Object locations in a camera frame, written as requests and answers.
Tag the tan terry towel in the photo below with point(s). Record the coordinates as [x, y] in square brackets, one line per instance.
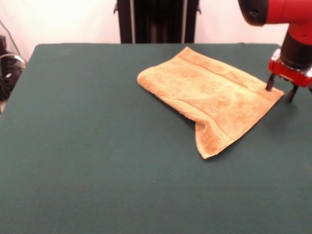
[212, 97]

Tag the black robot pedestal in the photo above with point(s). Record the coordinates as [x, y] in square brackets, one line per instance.
[156, 22]

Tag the dark green table cloth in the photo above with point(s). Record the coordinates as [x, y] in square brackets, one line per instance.
[61, 122]

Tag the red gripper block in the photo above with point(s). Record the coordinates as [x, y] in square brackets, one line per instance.
[290, 74]

